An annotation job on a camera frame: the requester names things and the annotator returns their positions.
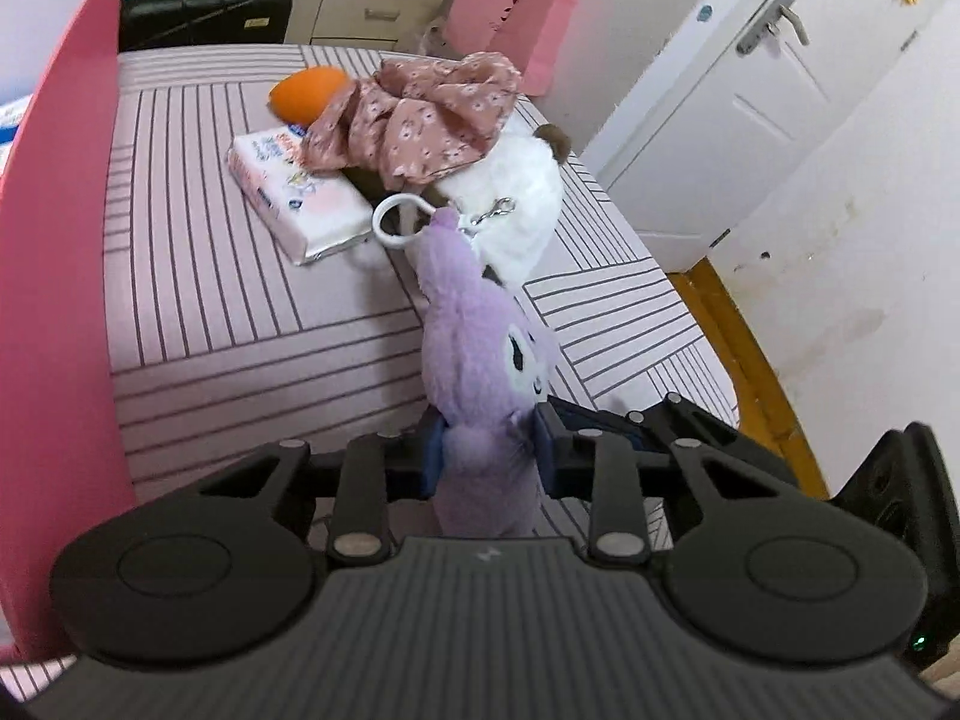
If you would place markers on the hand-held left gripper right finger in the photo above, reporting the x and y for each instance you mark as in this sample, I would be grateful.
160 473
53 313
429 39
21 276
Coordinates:
544 450

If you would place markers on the bed with striped sheet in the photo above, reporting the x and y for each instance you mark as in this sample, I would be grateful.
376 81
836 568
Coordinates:
210 315

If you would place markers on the white door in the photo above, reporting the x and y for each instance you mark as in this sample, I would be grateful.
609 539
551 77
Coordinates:
787 112

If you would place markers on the pink storage box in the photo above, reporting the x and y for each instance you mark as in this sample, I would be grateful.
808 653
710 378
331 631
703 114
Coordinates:
60 277

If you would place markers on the pink paper bag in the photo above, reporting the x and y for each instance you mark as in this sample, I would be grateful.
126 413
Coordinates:
517 15

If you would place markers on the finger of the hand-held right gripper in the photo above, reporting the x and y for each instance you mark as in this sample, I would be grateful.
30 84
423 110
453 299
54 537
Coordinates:
660 420

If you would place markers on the orange plush carrot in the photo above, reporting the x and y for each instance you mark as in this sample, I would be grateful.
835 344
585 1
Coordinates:
307 94

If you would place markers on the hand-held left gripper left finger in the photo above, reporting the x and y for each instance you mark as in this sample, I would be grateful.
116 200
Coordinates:
431 457

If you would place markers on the white tissue pack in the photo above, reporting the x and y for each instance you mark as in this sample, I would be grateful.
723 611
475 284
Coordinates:
300 195

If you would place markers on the white plush cat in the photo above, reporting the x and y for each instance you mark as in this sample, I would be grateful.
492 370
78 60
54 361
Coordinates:
517 180

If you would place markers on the black suitcase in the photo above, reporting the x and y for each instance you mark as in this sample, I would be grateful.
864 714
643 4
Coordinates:
202 15

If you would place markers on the pink floral cloth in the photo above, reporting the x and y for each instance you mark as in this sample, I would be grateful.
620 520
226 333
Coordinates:
420 120

